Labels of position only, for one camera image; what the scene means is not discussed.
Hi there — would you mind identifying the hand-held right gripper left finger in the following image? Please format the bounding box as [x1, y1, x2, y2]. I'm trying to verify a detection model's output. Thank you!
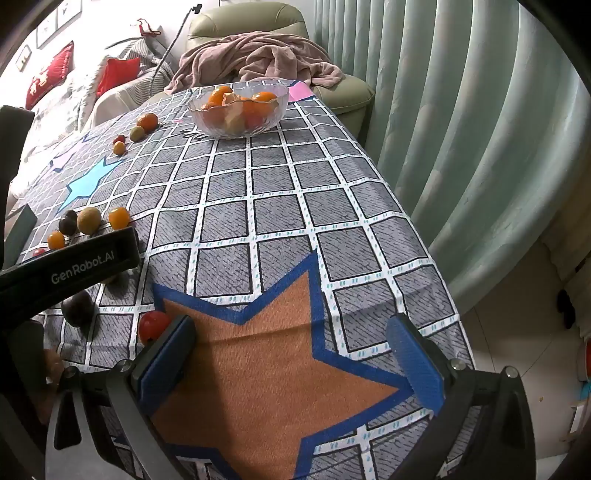
[46, 314, 199, 480]

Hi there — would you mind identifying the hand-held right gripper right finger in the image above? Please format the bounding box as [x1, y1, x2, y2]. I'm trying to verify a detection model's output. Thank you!
[385, 313, 539, 480]

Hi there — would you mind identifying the green box with white inside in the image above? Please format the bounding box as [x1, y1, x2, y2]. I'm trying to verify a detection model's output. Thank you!
[4, 204, 38, 271]

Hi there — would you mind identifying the tan round fruit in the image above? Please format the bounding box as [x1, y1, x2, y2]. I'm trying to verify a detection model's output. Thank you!
[76, 207, 102, 234]

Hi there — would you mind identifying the white covered sofa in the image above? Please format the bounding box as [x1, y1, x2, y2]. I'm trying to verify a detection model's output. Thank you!
[9, 39, 176, 199]

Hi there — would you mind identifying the dark shoe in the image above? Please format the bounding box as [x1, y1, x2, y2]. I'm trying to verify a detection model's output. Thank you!
[556, 288, 577, 329]

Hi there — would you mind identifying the grey checked star tablecloth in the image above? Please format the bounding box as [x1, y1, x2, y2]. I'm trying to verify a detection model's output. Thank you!
[7, 80, 476, 480]

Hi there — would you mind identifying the large red patterned cushion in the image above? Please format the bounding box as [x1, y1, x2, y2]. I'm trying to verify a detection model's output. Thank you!
[25, 41, 75, 110]

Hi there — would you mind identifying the small red cushion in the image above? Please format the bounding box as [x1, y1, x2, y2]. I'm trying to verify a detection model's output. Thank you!
[95, 56, 141, 97]

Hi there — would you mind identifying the grey striped blanket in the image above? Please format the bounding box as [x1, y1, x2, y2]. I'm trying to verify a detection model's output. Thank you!
[117, 39, 174, 100]

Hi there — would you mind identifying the clear plastic bowl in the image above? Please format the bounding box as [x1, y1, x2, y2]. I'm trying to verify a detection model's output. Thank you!
[187, 79, 290, 139]

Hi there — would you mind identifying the red knot ornament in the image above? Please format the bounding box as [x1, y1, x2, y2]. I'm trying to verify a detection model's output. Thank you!
[130, 18, 162, 40]

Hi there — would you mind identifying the thin black pole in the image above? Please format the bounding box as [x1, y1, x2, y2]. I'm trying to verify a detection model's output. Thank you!
[147, 2, 204, 102]

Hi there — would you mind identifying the pale green curtain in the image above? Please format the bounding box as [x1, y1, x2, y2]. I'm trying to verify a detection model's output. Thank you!
[309, 0, 591, 319]

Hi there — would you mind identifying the pink fleece blanket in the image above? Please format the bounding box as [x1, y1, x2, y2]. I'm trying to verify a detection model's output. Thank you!
[164, 31, 345, 95]

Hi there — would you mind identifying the green leather armchair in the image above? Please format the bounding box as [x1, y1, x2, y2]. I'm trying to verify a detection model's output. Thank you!
[148, 1, 376, 139]

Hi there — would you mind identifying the framed wall picture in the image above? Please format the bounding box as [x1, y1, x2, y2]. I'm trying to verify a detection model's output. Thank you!
[36, 14, 56, 48]
[55, 0, 84, 31]

